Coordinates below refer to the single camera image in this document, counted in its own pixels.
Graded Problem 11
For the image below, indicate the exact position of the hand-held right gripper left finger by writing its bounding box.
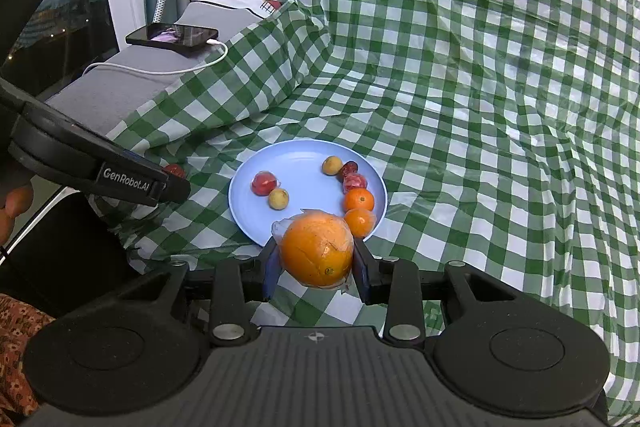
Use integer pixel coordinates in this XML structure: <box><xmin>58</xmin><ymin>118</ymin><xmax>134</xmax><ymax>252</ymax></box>
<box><xmin>117</xmin><ymin>234</ymin><xmax>282</xmax><ymax>348</ymax></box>

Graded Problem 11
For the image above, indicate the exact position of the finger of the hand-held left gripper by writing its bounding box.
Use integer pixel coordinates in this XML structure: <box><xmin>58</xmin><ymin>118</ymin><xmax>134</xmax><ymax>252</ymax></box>
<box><xmin>150</xmin><ymin>167</ymin><xmax>192</xmax><ymax>206</ymax></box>

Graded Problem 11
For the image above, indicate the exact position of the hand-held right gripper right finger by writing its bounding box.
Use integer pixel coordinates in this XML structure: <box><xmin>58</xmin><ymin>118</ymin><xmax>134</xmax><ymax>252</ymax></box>
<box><xmin>351</xmin><ymin>238</ymin><xmax>521</xmax><ymax>345</ymax></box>

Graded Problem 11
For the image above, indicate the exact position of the small orange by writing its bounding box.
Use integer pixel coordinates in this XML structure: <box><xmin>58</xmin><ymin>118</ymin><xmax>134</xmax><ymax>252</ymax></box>
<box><xmin>344</xmin><ymin>208</ymin><xmax>377</xmax><ymax>239</ymax></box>
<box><xmin>345</xmin><ymin>189</ymin><xmax>375</xmax><ymax>212</ymax></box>

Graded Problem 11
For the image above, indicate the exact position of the plastic-wrapped large orange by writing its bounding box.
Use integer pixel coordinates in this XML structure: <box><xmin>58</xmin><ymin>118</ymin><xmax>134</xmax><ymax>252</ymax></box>
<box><xmin>272</xmin><ymin>209</ymin><xmax>357</xmax><ymax>293</ymax></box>

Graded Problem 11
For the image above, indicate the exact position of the blue round plate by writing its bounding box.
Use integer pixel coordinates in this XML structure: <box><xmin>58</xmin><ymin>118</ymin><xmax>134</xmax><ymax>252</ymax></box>
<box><xmin>228</xmin><ymin>139</ymin><xmax>388</xmax><ymax>248</ymax></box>

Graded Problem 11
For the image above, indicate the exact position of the person's left hand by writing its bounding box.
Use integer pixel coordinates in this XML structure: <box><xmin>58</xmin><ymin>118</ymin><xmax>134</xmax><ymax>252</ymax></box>
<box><xmin>0</xmin><ymin>185</ymin><xmax>35</xmax><ymax>244</ymax></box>

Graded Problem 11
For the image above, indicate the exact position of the grey fabric cushion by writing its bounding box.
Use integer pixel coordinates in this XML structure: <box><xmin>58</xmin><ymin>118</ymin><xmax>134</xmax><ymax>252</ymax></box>
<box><xmin>45</xmin><ymin>0</ymin><xmax>261</xmax><ymax>138</ymax></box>

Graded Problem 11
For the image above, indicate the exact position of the black smartphone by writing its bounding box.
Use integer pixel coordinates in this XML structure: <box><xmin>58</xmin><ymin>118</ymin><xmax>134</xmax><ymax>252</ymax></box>
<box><xmin>125</xmin><ymin>22</ymin><xmax>220</xmax><ymax>58</ymax></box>

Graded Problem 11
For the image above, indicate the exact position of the white printed pillow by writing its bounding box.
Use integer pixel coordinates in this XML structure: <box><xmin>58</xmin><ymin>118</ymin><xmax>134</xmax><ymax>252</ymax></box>
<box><xmin>200</xmin><ymin>0</ymin><xmax>286</xmax><ymax>25</ymax></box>

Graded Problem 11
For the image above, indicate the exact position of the orange patterned clothing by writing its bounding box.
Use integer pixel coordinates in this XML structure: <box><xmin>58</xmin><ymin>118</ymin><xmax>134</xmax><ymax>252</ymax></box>
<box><xmin>0</xmin><ymin>293</ymin><xmax>57</xmax><ymax>427</ymax></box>

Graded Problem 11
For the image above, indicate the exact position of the green checked tablecloth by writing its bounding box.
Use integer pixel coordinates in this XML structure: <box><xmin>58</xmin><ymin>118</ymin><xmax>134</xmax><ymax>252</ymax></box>
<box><xmin>97</xmin><ymin>0</ymin><xmax>640</xmax><ymax>427</ymax></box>

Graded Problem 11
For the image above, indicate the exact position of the white charging cable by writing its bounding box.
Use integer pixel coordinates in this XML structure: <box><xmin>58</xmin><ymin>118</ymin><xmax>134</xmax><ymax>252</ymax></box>
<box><xmin>82</xmin><ymin>38</ymin><xmax>229</xmax><ymax>78</ymax></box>

